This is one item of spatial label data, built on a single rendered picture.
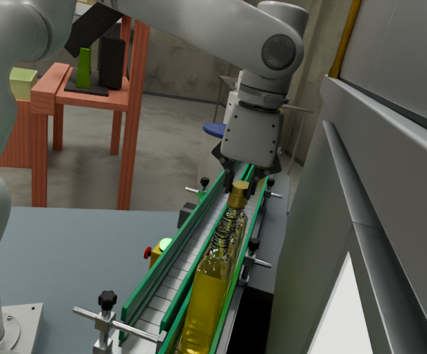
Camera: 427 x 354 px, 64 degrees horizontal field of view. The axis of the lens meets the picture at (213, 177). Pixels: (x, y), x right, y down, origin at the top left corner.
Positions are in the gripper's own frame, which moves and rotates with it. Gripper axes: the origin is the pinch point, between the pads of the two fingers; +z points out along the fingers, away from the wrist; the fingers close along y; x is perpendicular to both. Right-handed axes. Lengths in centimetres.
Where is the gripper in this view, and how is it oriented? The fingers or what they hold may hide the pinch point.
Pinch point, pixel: (239, 185)
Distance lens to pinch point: 65.7
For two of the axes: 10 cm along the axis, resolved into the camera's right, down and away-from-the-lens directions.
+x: -2.5, 3.1, -9.2
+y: -9.5, -2.7, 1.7
